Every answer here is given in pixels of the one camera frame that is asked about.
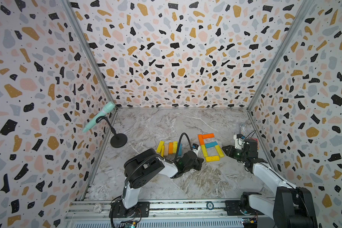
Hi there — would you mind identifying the yellow block front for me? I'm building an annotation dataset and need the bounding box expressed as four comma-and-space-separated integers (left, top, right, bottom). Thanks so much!
205, 156, 220, 162

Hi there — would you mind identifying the teal block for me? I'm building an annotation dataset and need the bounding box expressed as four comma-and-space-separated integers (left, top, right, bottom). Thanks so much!
178, 144, 182, 156
205, 142, 218, 149

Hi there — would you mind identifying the yellow-green block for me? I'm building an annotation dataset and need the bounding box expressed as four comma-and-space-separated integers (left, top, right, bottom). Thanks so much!
200, 144, 208, 158

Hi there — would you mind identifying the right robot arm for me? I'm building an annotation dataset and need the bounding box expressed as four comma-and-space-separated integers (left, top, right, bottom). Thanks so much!
222, 139, 318, 228

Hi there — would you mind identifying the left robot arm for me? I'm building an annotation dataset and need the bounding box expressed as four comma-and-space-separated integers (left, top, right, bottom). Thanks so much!
122, 148, 204, 209

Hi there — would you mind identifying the orange block small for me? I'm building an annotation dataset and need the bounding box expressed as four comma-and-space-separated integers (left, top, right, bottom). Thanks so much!
168, 142, 173, 154

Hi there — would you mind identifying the glitter tube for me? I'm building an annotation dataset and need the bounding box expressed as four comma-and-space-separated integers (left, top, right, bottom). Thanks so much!
239, 123, 248, 136

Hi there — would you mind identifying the beige wooden block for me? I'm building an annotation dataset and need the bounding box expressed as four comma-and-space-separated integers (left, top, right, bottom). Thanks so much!
163, 143, 169, 157

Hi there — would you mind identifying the black microphone stand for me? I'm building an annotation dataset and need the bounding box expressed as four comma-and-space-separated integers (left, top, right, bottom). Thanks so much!
98, 116, 128, 148

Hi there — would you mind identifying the mint green microphone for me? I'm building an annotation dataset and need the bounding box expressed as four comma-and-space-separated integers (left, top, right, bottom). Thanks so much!
82, 101, 116, 133

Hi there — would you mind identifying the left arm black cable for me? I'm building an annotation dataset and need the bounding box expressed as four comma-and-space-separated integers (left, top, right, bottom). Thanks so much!
109, 132, 193, 228

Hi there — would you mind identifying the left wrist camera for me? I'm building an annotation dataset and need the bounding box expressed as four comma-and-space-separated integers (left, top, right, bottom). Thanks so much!
192, 143, 200, 156

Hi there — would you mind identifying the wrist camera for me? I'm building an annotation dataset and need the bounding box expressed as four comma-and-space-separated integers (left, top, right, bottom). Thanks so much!
233, 134, 245, 150
192, 143, 200, 156

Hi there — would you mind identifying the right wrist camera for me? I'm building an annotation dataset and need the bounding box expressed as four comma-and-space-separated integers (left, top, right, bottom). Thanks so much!
233, 134, 245, 150

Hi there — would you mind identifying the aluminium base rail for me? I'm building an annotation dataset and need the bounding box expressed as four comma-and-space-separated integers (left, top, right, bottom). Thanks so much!
64, 198, 311, 228

